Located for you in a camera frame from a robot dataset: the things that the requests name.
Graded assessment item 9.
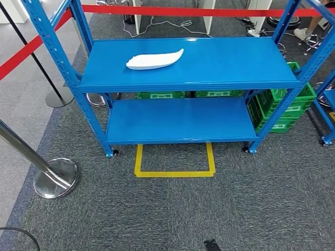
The blue metal shelf rack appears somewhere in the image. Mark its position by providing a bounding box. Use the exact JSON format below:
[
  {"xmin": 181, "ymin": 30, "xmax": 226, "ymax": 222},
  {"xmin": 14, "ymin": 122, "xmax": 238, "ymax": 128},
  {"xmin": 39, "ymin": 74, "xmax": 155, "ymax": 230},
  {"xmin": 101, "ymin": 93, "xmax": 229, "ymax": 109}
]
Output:
[{"xmin": 20, "ymin": 0, "xmax": 335, "ymax": 158}]

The short red barrier belt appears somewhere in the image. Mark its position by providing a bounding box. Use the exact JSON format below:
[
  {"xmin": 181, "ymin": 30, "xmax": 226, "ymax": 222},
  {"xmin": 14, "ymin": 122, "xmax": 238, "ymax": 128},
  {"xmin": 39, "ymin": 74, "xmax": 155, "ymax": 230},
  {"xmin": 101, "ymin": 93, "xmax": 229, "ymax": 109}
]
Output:
[{"xmin": 0, "ymin": 9, "xmax": 73, "ymax": 83}]

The small blue metal rack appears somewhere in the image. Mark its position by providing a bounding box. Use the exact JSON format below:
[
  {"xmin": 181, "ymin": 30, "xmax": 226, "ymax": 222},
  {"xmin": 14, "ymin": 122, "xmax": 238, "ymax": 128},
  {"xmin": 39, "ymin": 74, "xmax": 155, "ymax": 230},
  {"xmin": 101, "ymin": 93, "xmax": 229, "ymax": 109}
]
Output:
[{"xmin": 312, "ymin": 69, "xmax": 335, "ymax": 146}]

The white curved plastic part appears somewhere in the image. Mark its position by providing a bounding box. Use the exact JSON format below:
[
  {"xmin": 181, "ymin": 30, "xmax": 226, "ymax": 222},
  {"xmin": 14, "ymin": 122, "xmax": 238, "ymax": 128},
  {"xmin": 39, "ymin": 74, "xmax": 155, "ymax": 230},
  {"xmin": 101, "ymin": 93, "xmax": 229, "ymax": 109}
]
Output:
[{"xmin": 126, "ymin": 48, "xmax": 185, "ymax": 71}]

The black robot right foot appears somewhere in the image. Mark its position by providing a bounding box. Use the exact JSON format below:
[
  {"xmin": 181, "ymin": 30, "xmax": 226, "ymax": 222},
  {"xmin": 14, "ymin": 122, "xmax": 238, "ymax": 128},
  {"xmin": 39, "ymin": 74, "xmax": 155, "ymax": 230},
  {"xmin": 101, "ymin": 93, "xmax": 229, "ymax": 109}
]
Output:
[{"xmin": 203, "ymin": 238, "xmax": 222, "ymax": 251}]

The yellow floor tape square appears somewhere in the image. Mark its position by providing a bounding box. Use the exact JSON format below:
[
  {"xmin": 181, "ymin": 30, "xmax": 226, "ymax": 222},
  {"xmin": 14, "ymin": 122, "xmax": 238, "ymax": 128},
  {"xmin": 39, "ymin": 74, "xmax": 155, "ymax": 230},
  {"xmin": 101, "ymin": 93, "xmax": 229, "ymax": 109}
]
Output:
[{"xmin": 134, "ymin": 142, "xmax": 216, "ymax": 178}]

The green plastic crate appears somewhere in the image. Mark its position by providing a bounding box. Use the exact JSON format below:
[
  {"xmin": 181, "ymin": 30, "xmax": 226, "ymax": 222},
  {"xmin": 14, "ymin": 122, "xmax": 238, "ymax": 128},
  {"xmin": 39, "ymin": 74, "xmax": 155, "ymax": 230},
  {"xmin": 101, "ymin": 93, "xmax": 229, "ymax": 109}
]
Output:
[
  {"xmin": 137, "ymin": 91, "xmax": 186, "ymax": 100},
  {"xmin": 195, "ymin": 90, "xmax": 243, "ymax": 98},
  {"xmin": 247, "ymin": 97, "xmax": 300, "ymax": 134},
  {"xmin": 255, "ymin": 61, "xmax": 317, "ymax": 119}
]

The white desk leg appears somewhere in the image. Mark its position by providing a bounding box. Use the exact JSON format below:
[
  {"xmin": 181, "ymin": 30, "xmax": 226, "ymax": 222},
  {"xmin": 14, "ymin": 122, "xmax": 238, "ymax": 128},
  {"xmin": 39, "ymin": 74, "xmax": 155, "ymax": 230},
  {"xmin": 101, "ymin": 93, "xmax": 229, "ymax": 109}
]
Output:
[
  {"xmin": 132, "ymin": 0, "xmax": 142, "ymax": 36},
  {"xmin": 203, "ymin": 0, "xmax": 216, "ymax": 35},
  {"xmin": 247, "ymin": 0, "xmax": 272, "ymax": 33}
]

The person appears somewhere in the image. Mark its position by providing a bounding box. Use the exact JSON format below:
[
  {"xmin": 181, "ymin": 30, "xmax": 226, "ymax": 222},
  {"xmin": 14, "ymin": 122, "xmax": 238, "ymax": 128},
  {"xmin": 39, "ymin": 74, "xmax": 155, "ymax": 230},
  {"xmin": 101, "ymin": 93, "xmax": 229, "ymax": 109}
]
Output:
[{"xmin": 293, "ymin": 0, "xmax": 329, "ymax": 41}]

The belt stanchion with chrome base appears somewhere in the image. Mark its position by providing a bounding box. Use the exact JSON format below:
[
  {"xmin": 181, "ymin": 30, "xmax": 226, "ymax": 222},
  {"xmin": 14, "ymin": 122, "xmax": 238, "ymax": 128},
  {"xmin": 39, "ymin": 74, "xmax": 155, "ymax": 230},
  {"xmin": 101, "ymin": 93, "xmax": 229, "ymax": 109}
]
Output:
[{"xmin": 70, "ymin": 19, "xmax": 120, "ymax": 108}]

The chrome stanchion with mirror base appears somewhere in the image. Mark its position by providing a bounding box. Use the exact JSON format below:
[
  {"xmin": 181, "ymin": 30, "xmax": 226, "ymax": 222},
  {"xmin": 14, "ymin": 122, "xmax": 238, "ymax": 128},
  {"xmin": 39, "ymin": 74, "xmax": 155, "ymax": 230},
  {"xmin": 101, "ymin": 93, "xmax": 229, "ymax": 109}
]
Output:
[{"xmin": 0, "ymin": 119, "xmax": 79, "ymax": 200}]

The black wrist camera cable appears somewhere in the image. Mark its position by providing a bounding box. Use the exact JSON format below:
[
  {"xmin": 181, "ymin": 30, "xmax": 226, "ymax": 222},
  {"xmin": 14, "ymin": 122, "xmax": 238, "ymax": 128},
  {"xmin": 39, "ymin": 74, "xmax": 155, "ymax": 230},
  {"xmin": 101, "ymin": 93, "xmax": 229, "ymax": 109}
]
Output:
[{"xmin": 0, "ymin": 226, "xmax": 41, "ymax": 251}]

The chrome chair base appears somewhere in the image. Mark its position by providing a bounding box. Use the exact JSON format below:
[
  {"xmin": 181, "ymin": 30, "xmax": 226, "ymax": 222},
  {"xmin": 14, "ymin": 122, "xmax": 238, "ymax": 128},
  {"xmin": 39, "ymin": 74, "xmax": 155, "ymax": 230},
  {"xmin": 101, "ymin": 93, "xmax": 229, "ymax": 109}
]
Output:
[{"xmin": 298, "ymin": 32, "xmax": 325, "ymax": 56}]

